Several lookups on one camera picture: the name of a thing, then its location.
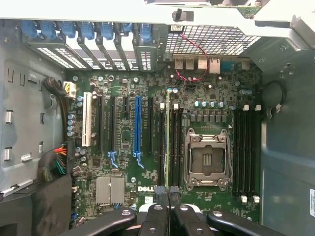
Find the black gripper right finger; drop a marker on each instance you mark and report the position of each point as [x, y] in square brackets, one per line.
[187, 221]

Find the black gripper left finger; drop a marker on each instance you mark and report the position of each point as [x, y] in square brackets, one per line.
[150, 221]

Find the black RAM slot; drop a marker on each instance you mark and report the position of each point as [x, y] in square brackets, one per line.
[248, 152]
[236, 152]
[242, 152]
[174, 147]
[254, 152]
[179, 147]
[162, 147]

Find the silver finned chipset heatsink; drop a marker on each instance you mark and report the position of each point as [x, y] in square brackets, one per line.
[110, 190]

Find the metal CPU socket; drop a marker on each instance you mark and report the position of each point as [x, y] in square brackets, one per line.
[208, 159]

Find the green Dell motherboard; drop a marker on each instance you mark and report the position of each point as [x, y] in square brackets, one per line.
[128, 127]

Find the blue expansion slot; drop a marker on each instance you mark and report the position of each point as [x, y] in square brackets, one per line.
[137, 125]

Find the long black expansion slot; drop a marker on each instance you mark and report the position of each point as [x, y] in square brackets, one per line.
[113, 123]
[150, 124]
[100, 123]

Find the black plastic shroud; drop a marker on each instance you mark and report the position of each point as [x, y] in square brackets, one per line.
[34, 206]

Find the white expansion slot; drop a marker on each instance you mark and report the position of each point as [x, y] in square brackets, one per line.
[86, 120]

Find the short black expansion slot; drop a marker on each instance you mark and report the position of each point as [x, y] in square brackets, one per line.
[126, 103]

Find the grey metal PC case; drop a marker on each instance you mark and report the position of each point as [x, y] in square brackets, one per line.
[285, 152]

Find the white case label sticker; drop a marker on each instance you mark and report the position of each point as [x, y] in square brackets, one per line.
[312, 198]

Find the silver rear port block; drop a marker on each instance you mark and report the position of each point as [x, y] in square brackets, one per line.
[197, 64]

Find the blue rear port connector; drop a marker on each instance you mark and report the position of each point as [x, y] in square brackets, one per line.
[229, 66]

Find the blue card retention clip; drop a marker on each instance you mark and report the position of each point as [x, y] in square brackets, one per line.
[87, 30]
[127, 27]
[107, 29]
[146, 32]
[48, 29]
[70, 28]
[29, 28]

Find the black case latch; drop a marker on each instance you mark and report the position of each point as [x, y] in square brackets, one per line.
[177, 14]

